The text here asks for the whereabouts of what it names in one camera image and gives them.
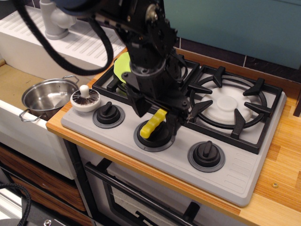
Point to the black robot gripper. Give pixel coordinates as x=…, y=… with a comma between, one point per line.
x=158, y=88

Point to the white toy mushroom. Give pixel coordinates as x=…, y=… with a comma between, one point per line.
x=85, y=99

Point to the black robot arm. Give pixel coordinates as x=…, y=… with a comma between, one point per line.
x=140, y=24

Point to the lime green plate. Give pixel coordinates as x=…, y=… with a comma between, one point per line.
x=122, y=65

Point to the white toy sink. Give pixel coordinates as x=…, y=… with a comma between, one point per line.
x=27, y=63

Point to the stainless steel pot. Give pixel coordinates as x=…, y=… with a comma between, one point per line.
x=43, y=100

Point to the black middle stove knob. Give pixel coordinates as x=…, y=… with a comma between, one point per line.
x=159, y=140

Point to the black stove knob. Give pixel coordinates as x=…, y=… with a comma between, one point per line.
x=206, y=157
x=159, y=140
x=108, y=116

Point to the black left stove knob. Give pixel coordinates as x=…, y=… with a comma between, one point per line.
x=108, y=116

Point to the black right stove knob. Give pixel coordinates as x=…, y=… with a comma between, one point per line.
x=206, y=157

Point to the black left burner grate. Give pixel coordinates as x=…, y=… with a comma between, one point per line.
x=108, y=85

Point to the black burner grate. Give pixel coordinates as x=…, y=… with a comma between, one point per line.
x=108, y=85
x=235, y=113

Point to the white right burner disc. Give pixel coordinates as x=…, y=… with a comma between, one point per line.
x=226, y=100

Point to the grey toy stove top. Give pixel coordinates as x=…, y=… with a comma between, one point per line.
x=234, y=182

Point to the black right burner grate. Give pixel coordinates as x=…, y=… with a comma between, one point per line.
x=235, y=113

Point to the toy oven door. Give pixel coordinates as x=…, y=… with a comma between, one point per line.
x=152, y=208

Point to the grey toy faucet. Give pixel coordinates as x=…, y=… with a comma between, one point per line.
x=56, y=22

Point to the wooden drawer fronts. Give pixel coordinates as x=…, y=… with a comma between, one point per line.
x=48, y=189

